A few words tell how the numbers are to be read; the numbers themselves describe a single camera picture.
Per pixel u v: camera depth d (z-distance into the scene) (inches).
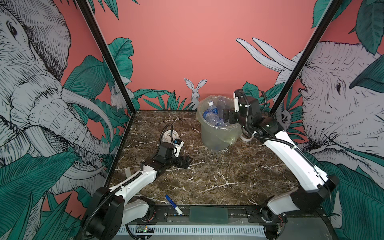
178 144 30.0
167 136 40.3
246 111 19.3
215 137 31.3
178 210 29.4
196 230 27.6
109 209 15.7
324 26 29.4
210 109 35.9
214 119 31.5
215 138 31.3
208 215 28.9
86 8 27.6
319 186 15.5
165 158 25.6
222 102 34.7
